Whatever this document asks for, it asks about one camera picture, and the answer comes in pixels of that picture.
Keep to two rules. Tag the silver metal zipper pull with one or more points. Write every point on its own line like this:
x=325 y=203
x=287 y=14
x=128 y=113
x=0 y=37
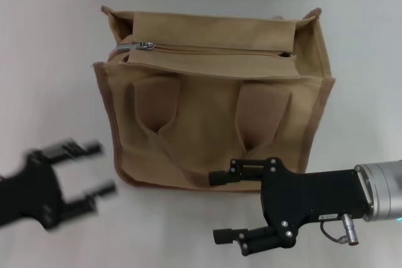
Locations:
x=138 y=46

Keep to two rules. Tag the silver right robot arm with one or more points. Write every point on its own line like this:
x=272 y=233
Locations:
x=383 y=189

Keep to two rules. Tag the khaki canvas food bag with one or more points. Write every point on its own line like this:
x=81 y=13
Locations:
x=204 y=142

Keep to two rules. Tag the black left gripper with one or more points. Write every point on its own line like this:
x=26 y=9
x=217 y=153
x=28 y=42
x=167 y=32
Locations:
x=34 y=186

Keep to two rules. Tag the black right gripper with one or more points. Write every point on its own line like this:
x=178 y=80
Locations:
x=301 y=196

